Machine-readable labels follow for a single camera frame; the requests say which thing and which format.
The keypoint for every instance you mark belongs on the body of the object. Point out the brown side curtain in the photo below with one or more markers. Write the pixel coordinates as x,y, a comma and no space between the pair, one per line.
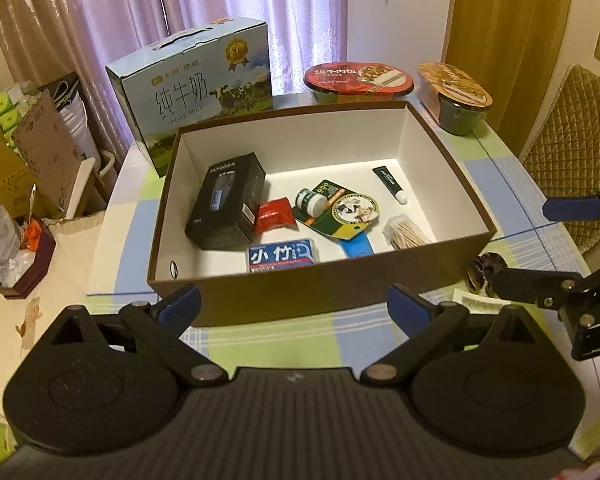
510,47

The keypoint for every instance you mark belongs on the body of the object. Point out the cotton swab bag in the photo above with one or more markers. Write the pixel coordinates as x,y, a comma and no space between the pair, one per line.
401,233

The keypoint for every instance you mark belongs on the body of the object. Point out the green card with badge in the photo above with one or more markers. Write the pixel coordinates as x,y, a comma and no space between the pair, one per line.
348,213

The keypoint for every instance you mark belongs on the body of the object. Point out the white hair claw clip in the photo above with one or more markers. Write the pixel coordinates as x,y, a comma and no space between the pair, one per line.
478,304

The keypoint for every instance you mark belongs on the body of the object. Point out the green tissue packs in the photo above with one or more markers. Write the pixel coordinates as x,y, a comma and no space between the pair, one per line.
15,102

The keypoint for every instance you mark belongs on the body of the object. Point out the dark red small tray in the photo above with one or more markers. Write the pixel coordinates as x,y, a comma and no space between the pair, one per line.
31,267

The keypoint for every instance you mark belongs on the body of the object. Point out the small white green jar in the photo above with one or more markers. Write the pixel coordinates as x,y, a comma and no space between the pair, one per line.
311,203

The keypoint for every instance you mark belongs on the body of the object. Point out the green ointment tube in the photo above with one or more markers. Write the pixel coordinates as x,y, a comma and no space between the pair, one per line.
391,184

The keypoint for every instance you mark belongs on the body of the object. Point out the blue milk carton box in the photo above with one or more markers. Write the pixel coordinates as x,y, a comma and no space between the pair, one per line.
218,70

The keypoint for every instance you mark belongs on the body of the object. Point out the brown cardboard sorting box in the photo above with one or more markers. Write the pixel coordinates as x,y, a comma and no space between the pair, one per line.
298,148

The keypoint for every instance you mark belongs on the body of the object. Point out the blue tissue packet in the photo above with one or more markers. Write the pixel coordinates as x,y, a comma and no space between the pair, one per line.
281,255

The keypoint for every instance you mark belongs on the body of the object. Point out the red snack packet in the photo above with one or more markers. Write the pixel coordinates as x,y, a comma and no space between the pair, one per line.
274,214

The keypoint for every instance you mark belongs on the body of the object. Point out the orange lid noodle bowl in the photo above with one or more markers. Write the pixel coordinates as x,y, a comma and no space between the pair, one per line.
453,98

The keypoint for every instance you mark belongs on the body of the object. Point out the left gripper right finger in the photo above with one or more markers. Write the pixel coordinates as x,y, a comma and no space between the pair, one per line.
430,328

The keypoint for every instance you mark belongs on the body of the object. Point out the red lid noodle bowl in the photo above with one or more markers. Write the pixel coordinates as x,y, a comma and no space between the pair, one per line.
349,82

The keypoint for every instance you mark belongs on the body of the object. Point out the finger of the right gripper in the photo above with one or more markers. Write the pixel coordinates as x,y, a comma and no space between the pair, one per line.
542,288
563,209

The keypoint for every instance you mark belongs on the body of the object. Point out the quilted olive chair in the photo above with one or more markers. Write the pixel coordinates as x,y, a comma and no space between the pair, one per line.
564,157

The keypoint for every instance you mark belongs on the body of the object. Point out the checkered tablecloth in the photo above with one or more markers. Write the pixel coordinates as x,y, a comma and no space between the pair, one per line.
350,337

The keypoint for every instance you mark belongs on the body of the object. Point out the black product box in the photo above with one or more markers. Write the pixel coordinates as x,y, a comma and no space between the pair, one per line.
227,205

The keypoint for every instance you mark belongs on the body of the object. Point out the purple window curtain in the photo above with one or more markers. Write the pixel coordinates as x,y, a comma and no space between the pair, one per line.
43,40

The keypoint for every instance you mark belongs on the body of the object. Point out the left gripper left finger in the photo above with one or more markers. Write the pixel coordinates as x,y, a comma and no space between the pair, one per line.
157,329

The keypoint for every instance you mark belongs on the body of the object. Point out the brown cardboard carton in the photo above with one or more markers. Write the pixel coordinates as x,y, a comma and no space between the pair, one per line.
41,170

